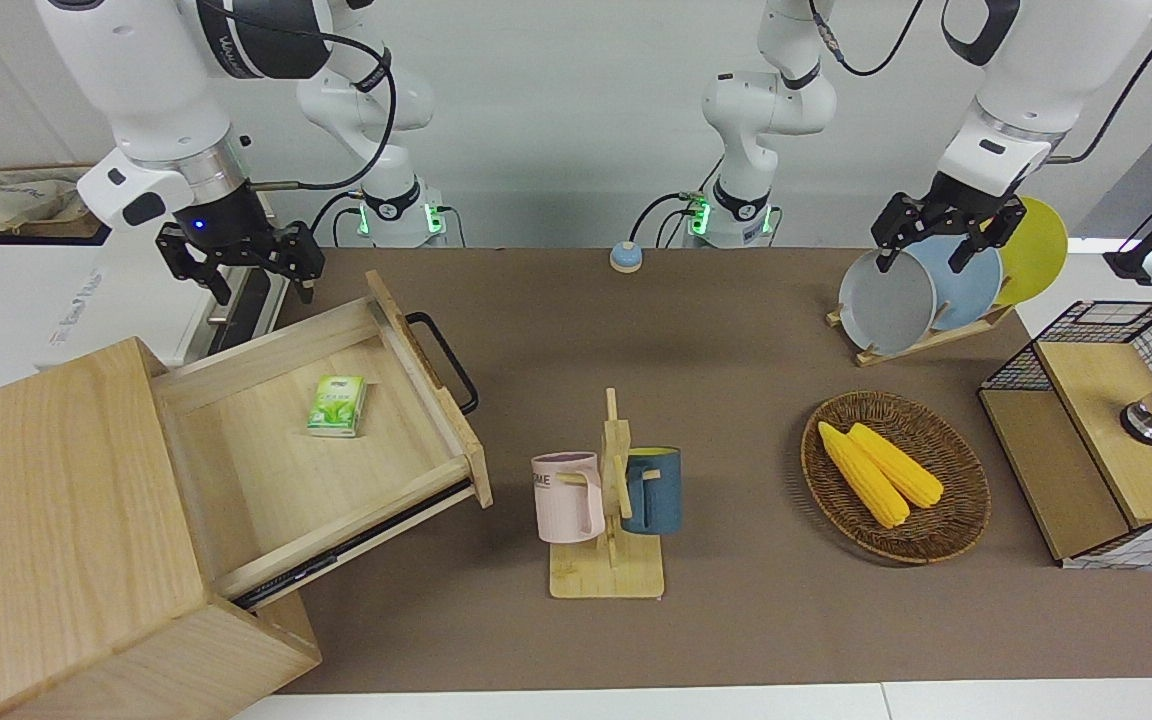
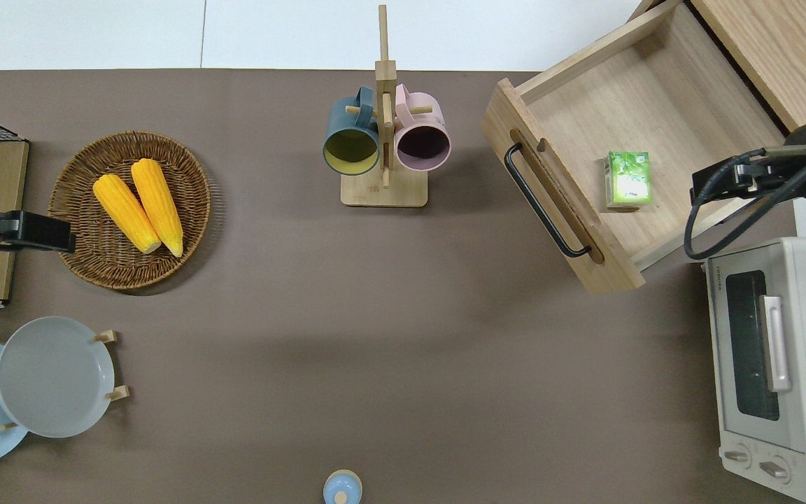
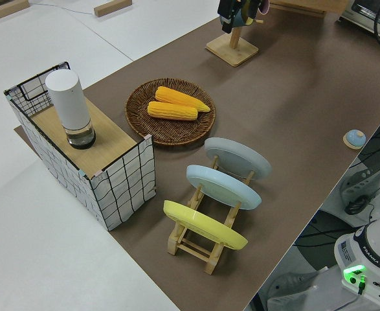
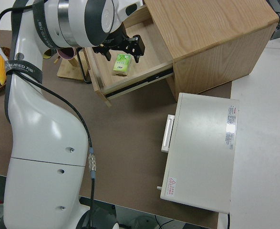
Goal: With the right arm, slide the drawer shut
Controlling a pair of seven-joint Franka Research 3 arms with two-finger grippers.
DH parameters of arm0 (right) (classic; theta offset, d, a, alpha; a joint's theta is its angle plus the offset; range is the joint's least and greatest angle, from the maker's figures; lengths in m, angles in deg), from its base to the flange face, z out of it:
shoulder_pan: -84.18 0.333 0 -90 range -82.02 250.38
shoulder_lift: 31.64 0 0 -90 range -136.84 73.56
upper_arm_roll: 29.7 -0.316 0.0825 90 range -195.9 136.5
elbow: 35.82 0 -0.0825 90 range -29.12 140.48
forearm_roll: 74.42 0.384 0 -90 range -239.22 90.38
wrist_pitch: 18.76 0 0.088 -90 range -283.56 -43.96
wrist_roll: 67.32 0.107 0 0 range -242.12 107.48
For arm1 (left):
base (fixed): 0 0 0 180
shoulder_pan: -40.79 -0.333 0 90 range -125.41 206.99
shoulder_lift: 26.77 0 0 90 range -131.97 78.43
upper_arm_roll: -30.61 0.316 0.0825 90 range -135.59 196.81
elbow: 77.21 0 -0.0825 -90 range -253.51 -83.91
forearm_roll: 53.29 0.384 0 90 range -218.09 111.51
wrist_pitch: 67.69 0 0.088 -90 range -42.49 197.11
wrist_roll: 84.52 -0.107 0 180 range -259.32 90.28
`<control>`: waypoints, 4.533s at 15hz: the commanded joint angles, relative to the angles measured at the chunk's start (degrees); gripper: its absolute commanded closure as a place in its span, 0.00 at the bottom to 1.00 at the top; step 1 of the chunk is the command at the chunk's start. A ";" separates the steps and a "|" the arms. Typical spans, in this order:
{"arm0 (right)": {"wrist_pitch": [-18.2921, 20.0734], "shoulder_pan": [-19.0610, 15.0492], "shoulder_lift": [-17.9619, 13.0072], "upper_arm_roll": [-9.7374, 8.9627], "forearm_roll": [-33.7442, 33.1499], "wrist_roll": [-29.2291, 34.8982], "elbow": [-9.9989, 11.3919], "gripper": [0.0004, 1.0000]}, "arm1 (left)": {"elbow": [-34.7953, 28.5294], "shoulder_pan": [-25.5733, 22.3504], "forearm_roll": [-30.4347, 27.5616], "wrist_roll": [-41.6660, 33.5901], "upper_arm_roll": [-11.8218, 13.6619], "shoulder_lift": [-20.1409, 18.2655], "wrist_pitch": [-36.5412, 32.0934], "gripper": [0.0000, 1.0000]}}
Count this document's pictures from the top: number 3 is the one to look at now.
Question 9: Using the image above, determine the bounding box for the wooden drawer cabinet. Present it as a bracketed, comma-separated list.
[319, 0, 351, 16]

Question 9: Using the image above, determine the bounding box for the dark blue mug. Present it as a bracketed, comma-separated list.
[231, 5, 254, 27]

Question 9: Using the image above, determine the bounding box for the wooden mug tree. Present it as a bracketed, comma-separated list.
[205, 17, 264, 68]

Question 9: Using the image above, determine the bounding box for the brown table mat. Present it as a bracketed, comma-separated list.
[14, 3, 380, 311]

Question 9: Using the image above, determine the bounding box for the yellow corn cob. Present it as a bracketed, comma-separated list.
[155, 86, 212, 113]
[147, 100, 199, 122]

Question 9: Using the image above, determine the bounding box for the white toaster oven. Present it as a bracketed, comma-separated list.
[337, 0, 380, 37]

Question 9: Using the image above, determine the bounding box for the wooden block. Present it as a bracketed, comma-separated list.
[0, 0, 30, 23]
[94, 0, 133, 17]

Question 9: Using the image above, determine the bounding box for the brown wicker basket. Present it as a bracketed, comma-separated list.
[125, 77, 217, 147]

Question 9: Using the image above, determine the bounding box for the grey plate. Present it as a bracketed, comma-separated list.
[204, 137, 273, 181]

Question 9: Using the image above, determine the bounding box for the light blue plate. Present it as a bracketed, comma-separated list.
[185, 164, 262, 211]

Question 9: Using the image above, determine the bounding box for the white cylindrical grinder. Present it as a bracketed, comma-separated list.
[45, 70, 96, 150]

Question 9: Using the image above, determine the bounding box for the white grid storage box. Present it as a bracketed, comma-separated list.
[3, 60, 158, 231]

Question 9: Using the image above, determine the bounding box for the yellow plate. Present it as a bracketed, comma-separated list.
[162, 200, 249, 251]

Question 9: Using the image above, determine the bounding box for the wooden dish rack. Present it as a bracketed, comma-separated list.
[166, 154, 256, 275]

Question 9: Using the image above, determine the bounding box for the thin grey wire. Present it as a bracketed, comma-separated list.
[30, 2, 95, 16]

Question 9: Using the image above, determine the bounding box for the white perforated mounting bracket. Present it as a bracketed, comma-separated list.
[340, 158, 380, 216]
[267, 270, 323, 311]

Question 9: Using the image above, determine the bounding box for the black coiled cable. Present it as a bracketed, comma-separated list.
[344, 196, 370, 215]

